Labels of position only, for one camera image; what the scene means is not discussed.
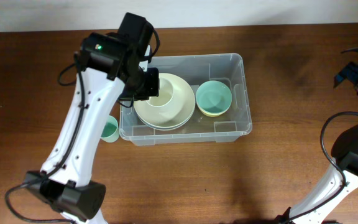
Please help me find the cream cup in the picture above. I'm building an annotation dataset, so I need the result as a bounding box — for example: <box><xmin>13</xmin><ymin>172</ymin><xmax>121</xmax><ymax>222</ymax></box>
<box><xmin>147</xmin><ymin>78</ymin><xmax>173</xmax><ymax>107</ymax></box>

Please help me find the beige bowl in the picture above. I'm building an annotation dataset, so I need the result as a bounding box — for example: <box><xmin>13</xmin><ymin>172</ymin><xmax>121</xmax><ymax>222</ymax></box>
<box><xmin>136</xmin><ymin>108</ymin><xmax>195</xmax><ymax>131</ymax></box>
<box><xmin>134</xmin><ymin>73</ymin><xmax>195</xmax><ymax>113</ymax></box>

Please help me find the green bowl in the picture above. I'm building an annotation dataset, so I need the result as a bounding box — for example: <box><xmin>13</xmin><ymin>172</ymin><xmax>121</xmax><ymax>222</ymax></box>
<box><xmin>195</xmin><ymin>80</ymin><xmax>232</xmax><ymax>113</ymax></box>

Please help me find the yellow bowl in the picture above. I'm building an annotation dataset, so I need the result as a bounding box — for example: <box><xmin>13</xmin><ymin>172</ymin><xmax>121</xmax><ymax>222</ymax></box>
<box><xmin>199</xmin><ymin>108</ymin><xmax>227</xmax><ymax>117</ymax></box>

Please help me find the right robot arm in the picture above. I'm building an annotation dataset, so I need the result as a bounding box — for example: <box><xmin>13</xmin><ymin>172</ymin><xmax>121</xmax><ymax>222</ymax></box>
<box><xmin>277</xmin><ymin>62</ymin><xmax>358</xmax><ymax>223</ymax></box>

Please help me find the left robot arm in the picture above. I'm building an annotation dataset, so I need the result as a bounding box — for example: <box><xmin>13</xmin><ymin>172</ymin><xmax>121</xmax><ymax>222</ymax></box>
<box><xmin>24</xmin><ymin>13</ymin><xmax>159</xmax><ymax>223</ymax></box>

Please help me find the clear plastic storage container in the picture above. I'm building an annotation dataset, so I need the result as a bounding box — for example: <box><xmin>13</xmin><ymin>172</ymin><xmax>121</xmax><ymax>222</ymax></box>
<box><xmin>119</xmin><ymin>53</ymin><xmax>252</xmax><ymax>146</ymax></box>

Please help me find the green cup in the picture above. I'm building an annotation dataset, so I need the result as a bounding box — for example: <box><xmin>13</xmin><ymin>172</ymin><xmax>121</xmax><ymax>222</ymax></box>
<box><xmin>101</xmin><ymin>116</ymin><xmax>119</xmax><ymax>143</ymax></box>

